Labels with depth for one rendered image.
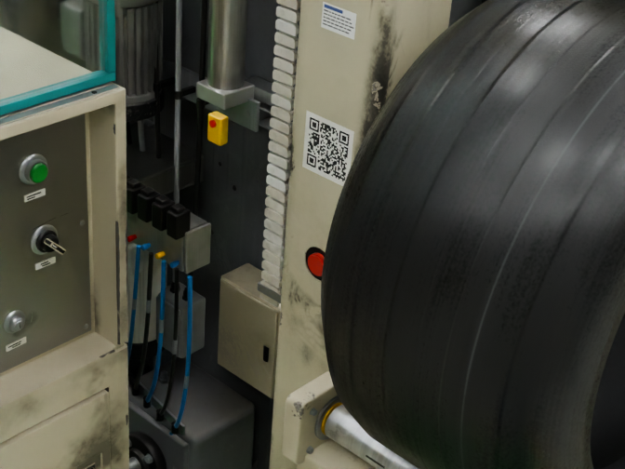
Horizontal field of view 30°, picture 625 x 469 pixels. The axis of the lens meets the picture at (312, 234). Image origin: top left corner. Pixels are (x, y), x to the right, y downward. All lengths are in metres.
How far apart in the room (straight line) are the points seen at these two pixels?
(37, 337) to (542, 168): 0.75
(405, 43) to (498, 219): 0.34
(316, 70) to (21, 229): 0.40
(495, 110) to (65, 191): 0.60
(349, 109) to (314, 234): 0.19
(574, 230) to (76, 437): 0.82
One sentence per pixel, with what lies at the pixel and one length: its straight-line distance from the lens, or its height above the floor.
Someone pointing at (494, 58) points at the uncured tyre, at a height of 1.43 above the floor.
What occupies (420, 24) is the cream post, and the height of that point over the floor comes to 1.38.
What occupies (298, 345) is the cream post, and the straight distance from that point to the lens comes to 1.55.
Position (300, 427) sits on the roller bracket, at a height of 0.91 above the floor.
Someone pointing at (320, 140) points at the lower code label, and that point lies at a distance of 1.39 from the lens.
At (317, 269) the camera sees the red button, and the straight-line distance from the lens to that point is 1.46.
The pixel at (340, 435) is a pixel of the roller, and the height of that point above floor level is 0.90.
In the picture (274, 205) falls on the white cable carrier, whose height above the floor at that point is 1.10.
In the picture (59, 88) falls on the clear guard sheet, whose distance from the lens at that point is 1.37.
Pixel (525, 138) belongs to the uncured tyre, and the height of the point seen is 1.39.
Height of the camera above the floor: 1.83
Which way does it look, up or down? 30 degrees down
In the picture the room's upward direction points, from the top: 5 degrees clockwise
